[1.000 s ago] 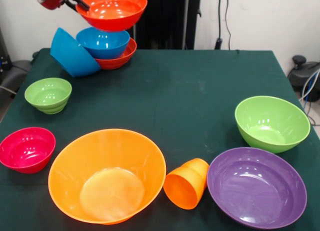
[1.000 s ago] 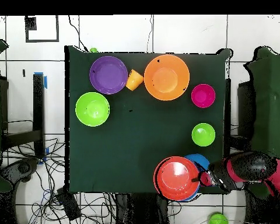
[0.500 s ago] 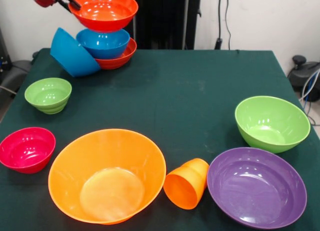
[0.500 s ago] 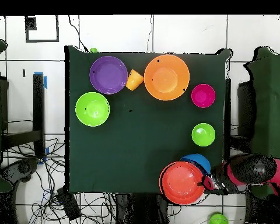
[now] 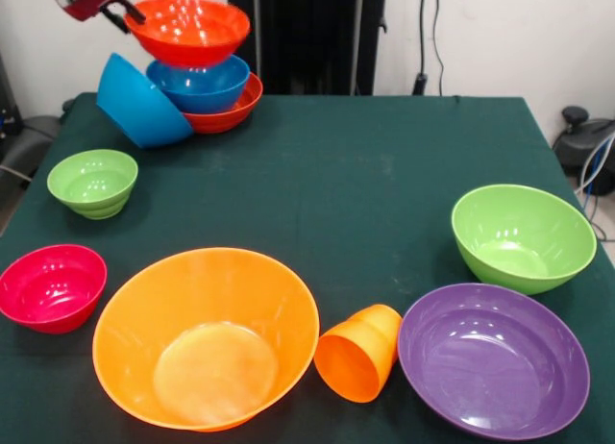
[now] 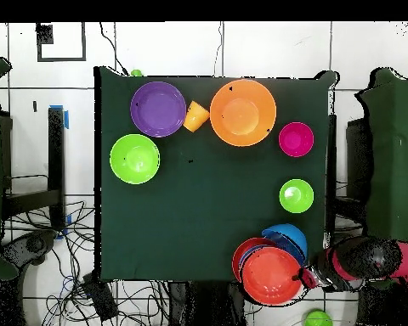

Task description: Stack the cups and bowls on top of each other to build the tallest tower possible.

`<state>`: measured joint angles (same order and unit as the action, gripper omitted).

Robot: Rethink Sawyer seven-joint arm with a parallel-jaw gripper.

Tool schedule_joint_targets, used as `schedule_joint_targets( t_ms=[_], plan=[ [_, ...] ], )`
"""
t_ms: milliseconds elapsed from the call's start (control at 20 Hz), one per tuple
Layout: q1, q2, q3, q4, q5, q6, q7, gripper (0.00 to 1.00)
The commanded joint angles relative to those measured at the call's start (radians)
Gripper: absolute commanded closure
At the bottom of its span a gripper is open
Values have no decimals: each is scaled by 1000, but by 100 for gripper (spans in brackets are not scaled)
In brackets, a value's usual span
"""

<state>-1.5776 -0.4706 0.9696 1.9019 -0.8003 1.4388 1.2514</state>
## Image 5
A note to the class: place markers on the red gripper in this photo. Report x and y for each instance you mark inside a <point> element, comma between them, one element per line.
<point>89,4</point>

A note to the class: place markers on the red-orange plastic bowl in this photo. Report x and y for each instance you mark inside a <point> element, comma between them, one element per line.
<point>226,119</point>
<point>192,35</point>

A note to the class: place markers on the blue plastic bowl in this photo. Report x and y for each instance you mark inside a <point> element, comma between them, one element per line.
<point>202,91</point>
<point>139,112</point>

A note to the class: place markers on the large orange plastic bowl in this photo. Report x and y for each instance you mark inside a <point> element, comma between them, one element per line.
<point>206,319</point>

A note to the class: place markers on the black wheeled base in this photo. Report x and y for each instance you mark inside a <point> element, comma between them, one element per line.
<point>29,141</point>
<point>576,146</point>

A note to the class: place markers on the small green plastic bowl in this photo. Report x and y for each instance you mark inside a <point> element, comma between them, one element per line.
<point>93,204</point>

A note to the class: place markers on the dark green tablecloth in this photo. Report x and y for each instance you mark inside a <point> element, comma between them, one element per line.
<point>336,199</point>

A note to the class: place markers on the pink plastic bowl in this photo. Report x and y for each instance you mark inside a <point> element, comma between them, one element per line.
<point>53,290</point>

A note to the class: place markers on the orange plastic cup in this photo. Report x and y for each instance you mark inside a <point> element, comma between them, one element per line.
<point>355,362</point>

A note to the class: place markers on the large green plastic bowl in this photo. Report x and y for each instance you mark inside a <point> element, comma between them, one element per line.
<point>523,242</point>

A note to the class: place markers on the purple plastic bowl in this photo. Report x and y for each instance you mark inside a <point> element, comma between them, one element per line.
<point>492,362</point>

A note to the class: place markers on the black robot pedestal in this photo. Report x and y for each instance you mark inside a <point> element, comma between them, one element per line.
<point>307,31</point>

